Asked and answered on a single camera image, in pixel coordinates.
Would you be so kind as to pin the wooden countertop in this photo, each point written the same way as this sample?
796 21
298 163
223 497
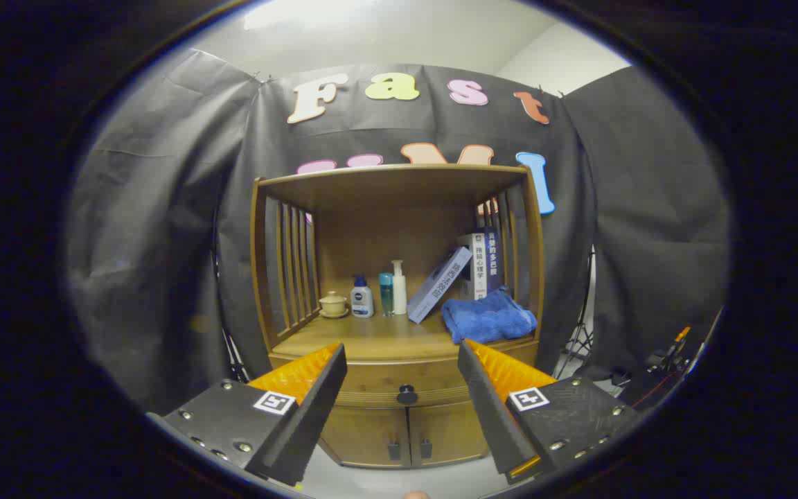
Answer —
371 339

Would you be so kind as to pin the wooden cabinet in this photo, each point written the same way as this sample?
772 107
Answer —
385 235

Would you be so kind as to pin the black drawer knob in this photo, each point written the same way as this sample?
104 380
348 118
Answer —
406 394

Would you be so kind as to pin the white lotion bottle blue cap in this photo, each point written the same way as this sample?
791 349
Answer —
361 299

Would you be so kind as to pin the black tripod stand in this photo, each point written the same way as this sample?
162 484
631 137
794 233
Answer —
582 339

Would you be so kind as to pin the black tool with orange tip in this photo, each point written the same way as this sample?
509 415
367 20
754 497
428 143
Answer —
669 357

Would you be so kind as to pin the dark blue book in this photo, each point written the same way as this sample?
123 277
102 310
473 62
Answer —
494 260

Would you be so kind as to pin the clear blue bottle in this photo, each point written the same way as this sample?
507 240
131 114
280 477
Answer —
386 294

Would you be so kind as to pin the cream lidded teacup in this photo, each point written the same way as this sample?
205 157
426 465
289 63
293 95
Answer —
333 303

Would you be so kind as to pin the wooden cabinet door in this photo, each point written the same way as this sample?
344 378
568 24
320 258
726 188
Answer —
364 436
451 433

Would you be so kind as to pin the white pump bottle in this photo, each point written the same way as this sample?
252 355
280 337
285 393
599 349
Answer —
399 291

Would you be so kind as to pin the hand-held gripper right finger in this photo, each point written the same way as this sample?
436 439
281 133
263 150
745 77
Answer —
489 409

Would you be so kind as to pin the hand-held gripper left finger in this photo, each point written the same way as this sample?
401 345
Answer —
316 409

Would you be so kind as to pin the blue towel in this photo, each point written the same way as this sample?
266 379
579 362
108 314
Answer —
488 317

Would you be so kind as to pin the wooden drawer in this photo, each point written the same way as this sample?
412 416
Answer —
399 378

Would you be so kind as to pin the pale blue leaning book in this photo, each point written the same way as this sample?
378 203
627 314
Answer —
440 281

